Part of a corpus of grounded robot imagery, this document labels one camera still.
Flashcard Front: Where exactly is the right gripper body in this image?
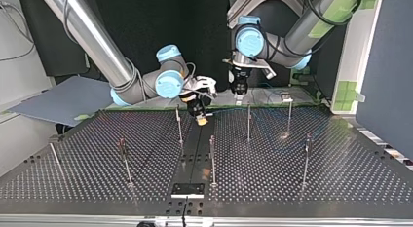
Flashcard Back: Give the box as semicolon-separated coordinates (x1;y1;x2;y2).
179;91;213;120

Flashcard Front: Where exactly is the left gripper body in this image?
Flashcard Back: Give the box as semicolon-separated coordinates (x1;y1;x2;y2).
229;67;251;95

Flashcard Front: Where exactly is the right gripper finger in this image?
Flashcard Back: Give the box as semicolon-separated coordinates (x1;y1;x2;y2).
195;113;209;127

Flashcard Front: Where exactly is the black panel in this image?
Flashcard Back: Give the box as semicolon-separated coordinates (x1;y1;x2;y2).
19;0;347;94

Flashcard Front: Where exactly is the grey board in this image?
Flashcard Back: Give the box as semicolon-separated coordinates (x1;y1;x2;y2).
7;75;115;128

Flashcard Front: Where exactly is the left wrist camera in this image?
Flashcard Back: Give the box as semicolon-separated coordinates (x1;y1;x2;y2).
222;51;278;81

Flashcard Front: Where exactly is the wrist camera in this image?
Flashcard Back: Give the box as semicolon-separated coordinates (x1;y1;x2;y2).
222;51;278;81
186;75;218;100

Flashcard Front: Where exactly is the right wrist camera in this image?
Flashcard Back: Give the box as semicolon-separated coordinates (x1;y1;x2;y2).
186;75;218;100

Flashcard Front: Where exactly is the black cable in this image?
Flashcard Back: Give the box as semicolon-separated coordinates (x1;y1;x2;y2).
266;0;363;59

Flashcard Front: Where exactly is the grey wall cable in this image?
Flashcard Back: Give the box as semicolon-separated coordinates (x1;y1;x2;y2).
0;0;36;62

